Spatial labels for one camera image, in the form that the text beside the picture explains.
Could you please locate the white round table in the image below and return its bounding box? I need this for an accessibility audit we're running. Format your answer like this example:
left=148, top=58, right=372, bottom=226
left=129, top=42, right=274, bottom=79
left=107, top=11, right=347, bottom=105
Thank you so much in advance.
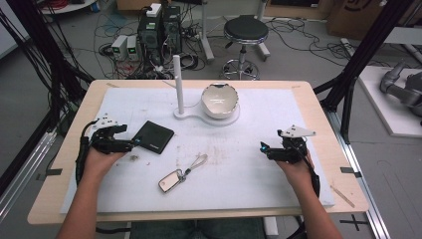
left=35, top=0, right=98, bottom=16

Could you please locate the thin wooden stick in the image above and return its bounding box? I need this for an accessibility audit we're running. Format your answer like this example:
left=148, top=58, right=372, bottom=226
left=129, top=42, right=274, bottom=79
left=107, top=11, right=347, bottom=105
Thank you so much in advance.
left=329, top=184, right=356, bottom=209

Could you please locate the white platform board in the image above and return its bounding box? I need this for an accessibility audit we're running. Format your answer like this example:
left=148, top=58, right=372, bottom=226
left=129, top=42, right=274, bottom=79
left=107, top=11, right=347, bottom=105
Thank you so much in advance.
left=357, top=65, right=422, bottom=138

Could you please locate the black tape strip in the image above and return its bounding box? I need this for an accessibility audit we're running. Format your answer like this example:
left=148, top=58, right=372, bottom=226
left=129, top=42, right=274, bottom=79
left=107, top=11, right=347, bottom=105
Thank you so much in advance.
left=339, top=166, right=363, bottom=179
left=35, top=167, right=64, bottom=182

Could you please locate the black tape cross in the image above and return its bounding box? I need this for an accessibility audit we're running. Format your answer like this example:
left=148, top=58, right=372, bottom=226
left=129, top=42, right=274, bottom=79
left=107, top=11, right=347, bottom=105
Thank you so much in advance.
left=338, top=213, right=369, bottom=232

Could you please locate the black computer tower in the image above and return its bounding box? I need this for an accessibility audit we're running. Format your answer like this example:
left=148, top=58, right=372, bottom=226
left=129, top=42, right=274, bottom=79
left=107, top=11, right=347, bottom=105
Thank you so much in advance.
left=136, top=13, right=164, bottom=67
left=161, top=5, right=183, bottom=55

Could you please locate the person's right hand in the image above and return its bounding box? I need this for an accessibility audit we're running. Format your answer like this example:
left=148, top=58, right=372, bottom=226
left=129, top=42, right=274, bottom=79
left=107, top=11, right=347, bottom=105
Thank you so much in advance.
left=276, top=149, right=316, bottom=197

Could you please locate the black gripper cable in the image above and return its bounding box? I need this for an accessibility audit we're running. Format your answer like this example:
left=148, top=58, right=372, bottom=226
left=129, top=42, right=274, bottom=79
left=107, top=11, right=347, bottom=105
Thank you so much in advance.
left=292, top=141, right=321, bottom=199
left=75, top=120, right=100, bottom=186

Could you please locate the grey power supply unit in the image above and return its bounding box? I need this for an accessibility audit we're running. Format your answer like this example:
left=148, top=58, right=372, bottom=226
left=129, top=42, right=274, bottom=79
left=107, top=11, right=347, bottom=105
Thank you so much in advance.
left=110, top=34, right=129, bottom=62
left=126, top=35, right=140, bottom=62

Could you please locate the white box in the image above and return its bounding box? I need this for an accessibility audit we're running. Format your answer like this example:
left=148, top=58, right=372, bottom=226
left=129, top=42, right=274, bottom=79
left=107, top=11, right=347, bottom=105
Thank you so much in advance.
left=145, top=2, right=163, bottom=18

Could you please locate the aluminium rail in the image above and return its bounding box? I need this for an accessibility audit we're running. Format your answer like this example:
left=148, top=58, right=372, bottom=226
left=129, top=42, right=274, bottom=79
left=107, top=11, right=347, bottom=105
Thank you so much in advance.
left=0, top=129, right=58, bottom=223
left=323, top=108, right=392, bottom=239

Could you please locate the white scalloped bowl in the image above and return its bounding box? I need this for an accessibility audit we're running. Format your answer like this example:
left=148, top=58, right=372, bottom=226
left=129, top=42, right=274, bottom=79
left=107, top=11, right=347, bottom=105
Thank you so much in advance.
left=200, top=83, right=240, bottom=120

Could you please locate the black round stool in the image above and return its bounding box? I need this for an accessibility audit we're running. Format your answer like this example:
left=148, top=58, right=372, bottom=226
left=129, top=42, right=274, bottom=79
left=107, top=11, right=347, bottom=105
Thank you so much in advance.
left=221, top=14, right=271, bottom=82

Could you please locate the white stand with pole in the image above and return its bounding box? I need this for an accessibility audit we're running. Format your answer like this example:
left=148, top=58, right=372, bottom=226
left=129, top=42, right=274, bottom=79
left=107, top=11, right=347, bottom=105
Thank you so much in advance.
left=172, top=54, right=241, bottom=127

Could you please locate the brown cardboard box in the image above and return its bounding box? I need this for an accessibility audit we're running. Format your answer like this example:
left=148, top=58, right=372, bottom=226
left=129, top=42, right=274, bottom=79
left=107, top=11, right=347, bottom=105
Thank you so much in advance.
left=325, top=0, right=412, bottom=42

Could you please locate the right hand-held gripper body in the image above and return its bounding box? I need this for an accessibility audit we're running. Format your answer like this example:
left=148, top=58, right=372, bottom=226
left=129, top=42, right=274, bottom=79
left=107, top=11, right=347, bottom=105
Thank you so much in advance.
left=274, top=124, right=317, bottom=165

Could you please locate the silver key tag with strap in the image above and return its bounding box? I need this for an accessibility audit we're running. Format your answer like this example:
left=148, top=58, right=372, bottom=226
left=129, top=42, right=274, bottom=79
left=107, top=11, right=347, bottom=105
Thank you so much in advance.
left=157, top=152, right=209, bottom=194

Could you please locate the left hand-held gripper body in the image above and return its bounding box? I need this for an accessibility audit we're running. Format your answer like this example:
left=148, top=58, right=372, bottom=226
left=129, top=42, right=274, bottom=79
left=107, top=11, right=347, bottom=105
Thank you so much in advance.
left=89, top=114, right=129, bottom=154

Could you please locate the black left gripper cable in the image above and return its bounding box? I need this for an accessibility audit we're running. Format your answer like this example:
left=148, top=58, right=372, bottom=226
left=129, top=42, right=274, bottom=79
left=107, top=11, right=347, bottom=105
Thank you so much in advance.
left=75, top=120, right=100, bottom=186

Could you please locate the black wallet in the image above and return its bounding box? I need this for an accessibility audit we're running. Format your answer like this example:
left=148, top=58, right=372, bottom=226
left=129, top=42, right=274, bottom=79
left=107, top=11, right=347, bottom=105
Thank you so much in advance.
left=131, top=119, right=175, bottom=155

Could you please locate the person's left hand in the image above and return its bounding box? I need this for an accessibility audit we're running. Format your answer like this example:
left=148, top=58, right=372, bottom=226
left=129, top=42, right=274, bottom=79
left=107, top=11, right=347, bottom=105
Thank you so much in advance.
left=82, top=144, right=126, bottom=183

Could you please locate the black metal frame with cables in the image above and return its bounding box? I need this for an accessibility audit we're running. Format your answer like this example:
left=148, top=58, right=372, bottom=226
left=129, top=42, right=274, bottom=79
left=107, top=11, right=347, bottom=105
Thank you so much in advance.
left=0, top=0, right=96, bottom=197

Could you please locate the white foam mat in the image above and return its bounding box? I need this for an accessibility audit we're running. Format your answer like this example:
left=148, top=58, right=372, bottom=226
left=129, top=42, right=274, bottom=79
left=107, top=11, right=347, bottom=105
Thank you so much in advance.
left=60, top=87, right=335, bottom=214

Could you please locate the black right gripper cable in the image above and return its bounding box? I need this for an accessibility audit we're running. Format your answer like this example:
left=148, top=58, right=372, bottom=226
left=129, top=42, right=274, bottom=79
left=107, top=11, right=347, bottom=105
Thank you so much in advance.
left=292, top=141, right=321, bottom=199

